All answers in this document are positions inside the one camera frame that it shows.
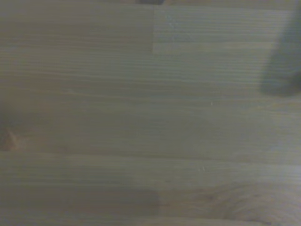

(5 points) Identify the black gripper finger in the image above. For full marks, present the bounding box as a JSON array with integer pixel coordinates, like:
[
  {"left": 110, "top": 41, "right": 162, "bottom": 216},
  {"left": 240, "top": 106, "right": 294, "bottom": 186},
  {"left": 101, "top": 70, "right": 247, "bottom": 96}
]
[{"left": 260, "top": 0, "right": 301, "bottom": 97}]

